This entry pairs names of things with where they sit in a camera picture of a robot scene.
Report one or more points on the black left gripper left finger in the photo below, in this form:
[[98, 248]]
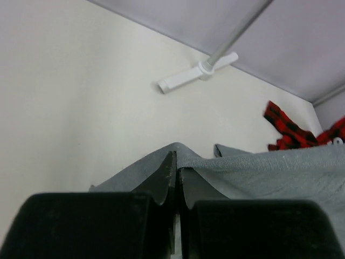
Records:
[[136, 224]]

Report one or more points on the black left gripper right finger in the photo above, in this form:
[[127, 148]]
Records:
[[215, 226]]

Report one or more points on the grey button-up shirt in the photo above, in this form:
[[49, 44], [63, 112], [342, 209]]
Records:
[[315, 174]]

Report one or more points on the red black plaid shirt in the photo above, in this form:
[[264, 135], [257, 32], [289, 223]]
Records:
[[293, 137]]

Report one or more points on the white rack base foot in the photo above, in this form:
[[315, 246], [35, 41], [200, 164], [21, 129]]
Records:
[[197, 72]]

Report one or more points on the grey rack upright pole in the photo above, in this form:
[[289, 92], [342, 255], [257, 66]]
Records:
[[243, 25]]

